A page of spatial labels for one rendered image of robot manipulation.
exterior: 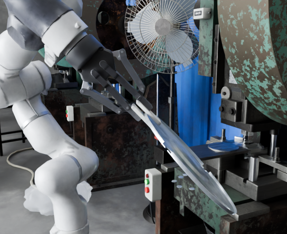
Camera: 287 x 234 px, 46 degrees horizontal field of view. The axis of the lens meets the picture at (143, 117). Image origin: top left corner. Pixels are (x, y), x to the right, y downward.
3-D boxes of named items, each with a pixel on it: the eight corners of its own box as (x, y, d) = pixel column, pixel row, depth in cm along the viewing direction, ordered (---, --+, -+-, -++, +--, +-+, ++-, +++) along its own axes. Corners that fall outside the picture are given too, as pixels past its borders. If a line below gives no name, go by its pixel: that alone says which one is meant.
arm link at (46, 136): (16, 135, 113) (55, 124, 129) (57, 198, 109) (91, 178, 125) (33, 116, 108) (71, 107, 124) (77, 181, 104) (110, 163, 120)
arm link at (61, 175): (31, 237, 108) (25, 163, 102) (69, 211, 124) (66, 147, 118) (58, 246, 103) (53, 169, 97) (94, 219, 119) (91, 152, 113)
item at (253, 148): (250, 160, 135) (251, 149, 134) (225, 150, 149) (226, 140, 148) (266, 157, 139) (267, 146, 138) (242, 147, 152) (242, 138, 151)
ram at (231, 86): (237, 125, 129) (241, 46, 123) (212, 117, 142) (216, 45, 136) (270, 120, 136) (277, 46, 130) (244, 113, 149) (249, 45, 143)
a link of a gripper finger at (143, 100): (132, 93, 72) (142, 83, 72) (149, 109, 73) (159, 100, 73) (132, 94, 71) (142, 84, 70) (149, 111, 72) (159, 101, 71)
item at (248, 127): (251, 139, 130) (252, 125, 129) (218, 127, 148) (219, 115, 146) (281, 134, 137) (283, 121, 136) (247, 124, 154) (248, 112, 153)
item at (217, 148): (196, 191, 127) (197, 157, 124) (177, 178, 140) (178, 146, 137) (247, 180, 138) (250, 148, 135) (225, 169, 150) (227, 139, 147)
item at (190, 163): (243, 216, 80) (245, 213, 80) (216, 214, 55) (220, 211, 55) (172, 130, 94) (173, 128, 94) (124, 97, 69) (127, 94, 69)
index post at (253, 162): (252, 182, 122) (254, 156, 120) (246, 179, 125) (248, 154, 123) (258, 180, 123) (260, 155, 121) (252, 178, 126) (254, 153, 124)
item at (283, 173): (289, 183, 121) (291, 155, 119) (255, 167, 136) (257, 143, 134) (300, 180, 124) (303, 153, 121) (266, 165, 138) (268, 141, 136)
